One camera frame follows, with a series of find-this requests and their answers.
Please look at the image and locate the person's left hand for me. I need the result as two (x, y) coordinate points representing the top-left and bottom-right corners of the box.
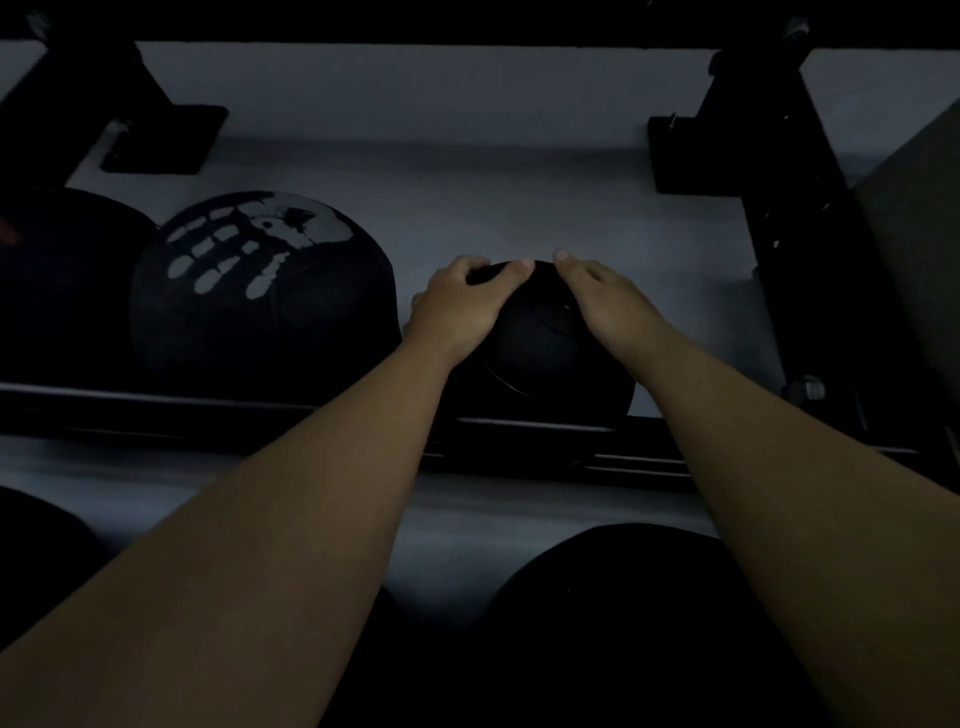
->
(403, 254), (537, 370)

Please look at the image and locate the person's right hand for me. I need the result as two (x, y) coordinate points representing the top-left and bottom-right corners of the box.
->
(552, 249), (678, 370)

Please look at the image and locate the small black medicine ball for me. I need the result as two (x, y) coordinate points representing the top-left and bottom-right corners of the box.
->
(441, 260), (638, 430)

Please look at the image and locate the person's left forearm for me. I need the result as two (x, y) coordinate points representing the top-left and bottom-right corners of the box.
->
(0, 336), (460, 728)

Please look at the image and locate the person's right forearm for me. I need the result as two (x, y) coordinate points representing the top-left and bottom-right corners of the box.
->
(637, 328), (960, 728)

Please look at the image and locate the black metal ball rack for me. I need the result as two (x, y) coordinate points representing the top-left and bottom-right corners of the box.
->
(0, 0), (960, 498)

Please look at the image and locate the black ball with white handprint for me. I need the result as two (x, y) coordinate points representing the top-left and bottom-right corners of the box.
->
(128, 190), (403, 400)

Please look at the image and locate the large plain black medicine ball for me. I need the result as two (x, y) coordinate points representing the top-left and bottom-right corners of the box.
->
(0, 186), (161, 385)
(478, 522), (835, 728)
(0, 485), (108, 655)

